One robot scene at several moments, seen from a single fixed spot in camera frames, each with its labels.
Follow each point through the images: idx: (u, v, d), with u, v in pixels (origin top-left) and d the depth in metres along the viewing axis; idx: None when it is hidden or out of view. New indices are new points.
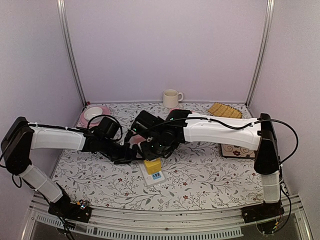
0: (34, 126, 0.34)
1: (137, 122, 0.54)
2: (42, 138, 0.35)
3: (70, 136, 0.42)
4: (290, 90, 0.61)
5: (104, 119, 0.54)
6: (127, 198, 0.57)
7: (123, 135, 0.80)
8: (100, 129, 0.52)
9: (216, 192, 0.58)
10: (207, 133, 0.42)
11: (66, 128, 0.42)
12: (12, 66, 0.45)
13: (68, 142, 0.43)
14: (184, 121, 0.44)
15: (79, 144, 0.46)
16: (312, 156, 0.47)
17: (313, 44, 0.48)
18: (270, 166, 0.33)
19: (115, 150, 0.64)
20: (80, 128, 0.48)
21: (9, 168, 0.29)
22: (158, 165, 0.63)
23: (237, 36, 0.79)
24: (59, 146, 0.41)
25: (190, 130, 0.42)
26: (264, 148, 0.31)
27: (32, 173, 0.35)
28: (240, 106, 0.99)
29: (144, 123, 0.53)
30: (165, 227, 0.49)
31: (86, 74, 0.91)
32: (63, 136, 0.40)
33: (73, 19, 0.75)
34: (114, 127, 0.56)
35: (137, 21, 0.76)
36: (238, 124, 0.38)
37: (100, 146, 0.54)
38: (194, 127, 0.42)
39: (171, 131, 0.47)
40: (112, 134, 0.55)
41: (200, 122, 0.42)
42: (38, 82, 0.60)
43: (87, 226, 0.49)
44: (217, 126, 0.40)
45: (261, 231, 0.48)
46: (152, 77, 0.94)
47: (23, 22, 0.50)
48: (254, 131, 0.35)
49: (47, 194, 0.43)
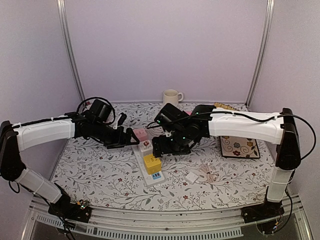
0: (18, 127, 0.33)
1: (161, 115, 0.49)
2: (28, 137, 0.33)
3: (58, 126, 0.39)
4: (290, 90, 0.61)
5: (96, 102, 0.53)
6: (127, 198, 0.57)
7: (116, 119, 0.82)
8: (91, 113, 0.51)
9: (216, 192, 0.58)
10: (233, 128, 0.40)
11: (52, 119, 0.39)
12: (13, 66, 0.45)
13: (61, 132, 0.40)
14: (210, 115, 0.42)
15: (71, 132, 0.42)
16: (311, 156, 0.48)
17: (313, 44, 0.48)
18: (293, 161, 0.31)
19: (109, 136, 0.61)
20: (69, 115, 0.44)
21: (4, 176, 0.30)
22: (158, 166, 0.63)
23: (237, 36, 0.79)
24: (52, 138, 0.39)
25: (218, 125, 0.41)
26: (288, 142, 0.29)
27: (28, 176, 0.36)
28: (240, 106, 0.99)
29: (169, 116, 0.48)
30: (165, 227, 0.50)
31: (86, 74, 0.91)
32: (51, 128, 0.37)
33: (73, 19, 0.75)
34: (107, 110, 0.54)
35: (137, 20, 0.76)
36: (261, 117, 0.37)
37: (92, 131, 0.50)
38: (221, 121, 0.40)
39: (196, 124, 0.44)
40: (105, 117, 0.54)
41: (225, 116, 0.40)
42: (37, 83, 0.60)
43: (87, 226, 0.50)
44: (241, 120, 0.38)
45: (261, 231, 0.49)
46: (152, 76, 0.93)
47: (22, 22, 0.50)
48: (276, 124, 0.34)
49: (45, 195, 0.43)
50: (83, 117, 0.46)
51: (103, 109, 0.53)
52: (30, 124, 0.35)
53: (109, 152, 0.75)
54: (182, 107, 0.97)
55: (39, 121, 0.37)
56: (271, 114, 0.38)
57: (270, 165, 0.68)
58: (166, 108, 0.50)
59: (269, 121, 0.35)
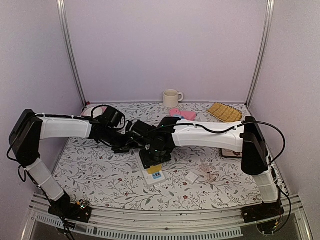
0: (42, 116, 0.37)
1: (133, 131, 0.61)
2: (49, 127, 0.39)
3: (77, 124, 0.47)
4: (291, 90, 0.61)
5: (109, 109, 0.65)
6: (127, 198, 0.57)
7: (125, 126, 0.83)
8: (105, 119, 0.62)
9: (216, 192, 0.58)
10: (195, 137, 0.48)
11: (72, 117, 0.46)
12: (13, 66, 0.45)
13: (75, 130, 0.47)
14: (173, 128, 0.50)
15: (86, 132, 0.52)
16: (310, 156, 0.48)
17: (313, 43, 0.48)
18: (258, 167, 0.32)
19: (119, 140, 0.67)
20: (85, 117, 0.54)
21: (20, 160, 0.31)
22: (158, 166, 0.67)
23: (237, 36, 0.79)
24: (65, 134, 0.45)
25: (181, 136, 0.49)
26: (248, 151, 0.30)
27: (39, 167, 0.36)
28: (240, 106, 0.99)
29: (139, 132, 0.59)
30: (165, 227, 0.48)
31: (86, 74, 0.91)
32: (70, 124, 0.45)
33: (73, 19, 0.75)
34: (118, 116, 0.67)
35: (137, 21, 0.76)
36: (220, 128, 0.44)
37: (103, 133, 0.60)
38: (182, 132, 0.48)
39: (162, 137, 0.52)
40: (115, 122, 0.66)
41: (187, 128, 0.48)
42: (37, 82, 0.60)
43: (87, 226, 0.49)
44: (200, 131, 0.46)
45: (261, 231, 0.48)
46: (152, 77, 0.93)
47: (23, 22, 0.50)
48: (237, 134, 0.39)
49: (50, 191, 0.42)
50: (96, 121, 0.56)
51: (115, 115, 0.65)
52: (52, 116, 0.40)
53: (109, 152, 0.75)
54: (182, 107, 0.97)
55: (60, 116, 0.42)
56: (230, 124, 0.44)
57: None
58: (139, 124, 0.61)
59: (230, 131, 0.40)
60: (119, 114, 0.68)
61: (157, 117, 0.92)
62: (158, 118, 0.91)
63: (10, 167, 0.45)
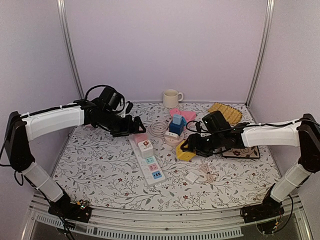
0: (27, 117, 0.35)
1: (211, 117, 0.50)
2: (37, 126, 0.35)
3: (67, 114, 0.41)
4: (290, 90, 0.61)
5: (106, 90, 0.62)
6: (127, 198, 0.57)
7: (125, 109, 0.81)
8: (102, 100, 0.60)
9: (216, 192, 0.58)
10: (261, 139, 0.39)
11: (61, 107, 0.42)
12: (13, 65, 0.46)
13: (68, 120, 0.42)
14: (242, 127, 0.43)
15: (80, 119, 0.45)
16: None
17: (312, 43, 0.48)
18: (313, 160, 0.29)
19: (117, 123, 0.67)
20: (78, 102, 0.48)
21: (16, 164, 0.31)
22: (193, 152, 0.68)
23: (237, 36, 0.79)
24: (57, 126, 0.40)
25: (246, 137, 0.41)
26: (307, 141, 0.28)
27: (35, 170, 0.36)
28: (241, 106, 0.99)
29: (217, 123, 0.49)
30: (165, 227, 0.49)
31: (86, 74, 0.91)
32: (59, 116, 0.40)
33: (73, 19, 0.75)
34: (116, 98, 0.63)
35: (137, 21, 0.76)
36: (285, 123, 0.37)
37: (101, 117, 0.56)
38: (249, 133, 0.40)
39: (234, 139, 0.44)
40: (113, 105, 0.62)
41: (253, 128, 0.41)
42: (36, 82, 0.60)
43: (87, 226, 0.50)
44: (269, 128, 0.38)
45: (261, 231, 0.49)
46: (152, 77, 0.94)
47: (23, 23, 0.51)
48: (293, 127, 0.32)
49: (48, 192, 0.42)
50: (91, 104, 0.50)
51: (113, 97, 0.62)
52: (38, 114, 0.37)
53: (109, 151, 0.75)
54: (182, 107, 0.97)
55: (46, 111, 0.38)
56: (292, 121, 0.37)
57: (270, 165, 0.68)
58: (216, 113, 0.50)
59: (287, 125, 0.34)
60: (118, 95, 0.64)
61: (157, 117, 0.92)
62: (158, 118, 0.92)
63: (10, 168, 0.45)
